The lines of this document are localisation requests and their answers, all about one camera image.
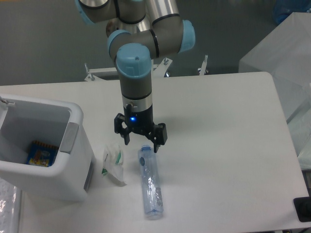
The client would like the black device at table edge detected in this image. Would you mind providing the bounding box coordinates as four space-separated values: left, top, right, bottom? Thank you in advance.
294 197 311 222

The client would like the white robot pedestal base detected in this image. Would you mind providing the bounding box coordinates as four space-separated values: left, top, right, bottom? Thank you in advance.
84 20 173 82

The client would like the white green wrapper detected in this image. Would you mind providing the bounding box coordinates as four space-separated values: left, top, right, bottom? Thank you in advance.
102 143 127 187

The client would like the frosted plastic storage box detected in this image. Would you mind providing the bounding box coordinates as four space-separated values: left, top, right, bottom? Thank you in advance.
238 12 311 124

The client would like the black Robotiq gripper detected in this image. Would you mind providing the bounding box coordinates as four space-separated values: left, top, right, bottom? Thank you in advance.
114 107 168 153

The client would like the metal table clamp bolt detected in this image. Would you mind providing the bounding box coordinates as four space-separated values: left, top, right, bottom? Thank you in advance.
197 54 208 76

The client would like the clear blue plastic bottle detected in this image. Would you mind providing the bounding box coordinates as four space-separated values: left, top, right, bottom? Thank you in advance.
138 145 164 220

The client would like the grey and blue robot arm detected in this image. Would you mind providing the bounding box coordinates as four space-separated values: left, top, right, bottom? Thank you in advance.
75 0 195 150

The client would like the blue water jug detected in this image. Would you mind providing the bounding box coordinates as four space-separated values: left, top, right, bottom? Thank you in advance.
272 0 311 25

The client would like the blue yellow snack packet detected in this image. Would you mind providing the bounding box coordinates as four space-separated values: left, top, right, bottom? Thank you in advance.
26 140 59 167

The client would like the white trash can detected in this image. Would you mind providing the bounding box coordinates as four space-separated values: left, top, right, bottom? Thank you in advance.
0 94 95 201

